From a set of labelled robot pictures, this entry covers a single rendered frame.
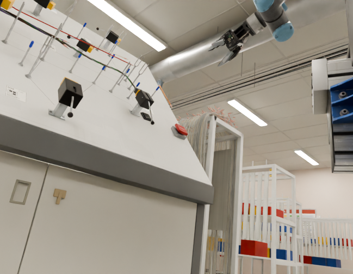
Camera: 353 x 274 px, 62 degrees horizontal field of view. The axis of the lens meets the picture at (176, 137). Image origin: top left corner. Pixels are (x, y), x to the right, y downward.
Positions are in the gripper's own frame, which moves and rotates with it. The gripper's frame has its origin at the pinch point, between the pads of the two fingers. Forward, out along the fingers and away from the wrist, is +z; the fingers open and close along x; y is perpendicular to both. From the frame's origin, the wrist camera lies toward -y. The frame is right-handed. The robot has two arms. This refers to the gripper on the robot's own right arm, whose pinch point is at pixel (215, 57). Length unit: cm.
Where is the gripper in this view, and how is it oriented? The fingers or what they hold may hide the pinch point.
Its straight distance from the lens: 142.2
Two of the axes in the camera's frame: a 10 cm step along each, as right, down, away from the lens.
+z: -7.2, 4.9, 5.0
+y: -4.8, 1.8, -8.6
